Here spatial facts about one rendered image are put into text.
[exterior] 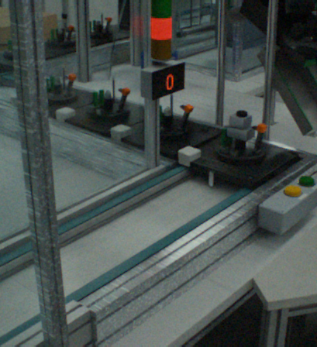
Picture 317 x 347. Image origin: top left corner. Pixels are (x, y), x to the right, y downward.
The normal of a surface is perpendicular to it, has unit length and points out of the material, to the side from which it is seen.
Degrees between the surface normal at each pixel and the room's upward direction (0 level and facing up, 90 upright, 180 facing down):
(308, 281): 0
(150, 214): 0
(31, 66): 90
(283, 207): 0
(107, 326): 90
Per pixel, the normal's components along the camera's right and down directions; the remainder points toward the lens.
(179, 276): 0.76, 0.28
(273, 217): -0.65, 0.33
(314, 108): 0.45, -0.40
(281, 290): 0.00, -0.90
